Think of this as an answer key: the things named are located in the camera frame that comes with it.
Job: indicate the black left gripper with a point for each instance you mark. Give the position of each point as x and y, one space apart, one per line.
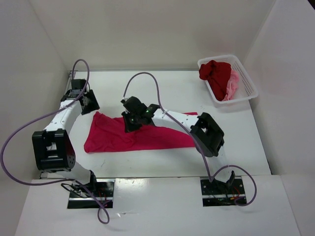
94 105

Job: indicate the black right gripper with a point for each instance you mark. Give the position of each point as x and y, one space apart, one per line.
128 127

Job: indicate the magenta pink t shirt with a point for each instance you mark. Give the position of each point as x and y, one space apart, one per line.
108 135

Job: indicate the dark red t shirt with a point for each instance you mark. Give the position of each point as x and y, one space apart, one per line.
217 74

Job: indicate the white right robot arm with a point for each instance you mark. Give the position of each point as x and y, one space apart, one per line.
208 137

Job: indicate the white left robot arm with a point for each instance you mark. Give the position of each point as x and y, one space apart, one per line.
53 150

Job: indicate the light pink t shirt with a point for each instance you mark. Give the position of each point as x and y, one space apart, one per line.
232 86

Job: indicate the white plastic basket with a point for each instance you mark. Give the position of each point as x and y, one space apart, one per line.
246 88

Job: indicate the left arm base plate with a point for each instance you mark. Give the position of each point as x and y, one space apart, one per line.
79 198

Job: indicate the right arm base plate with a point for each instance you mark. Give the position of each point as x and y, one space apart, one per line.
213 197

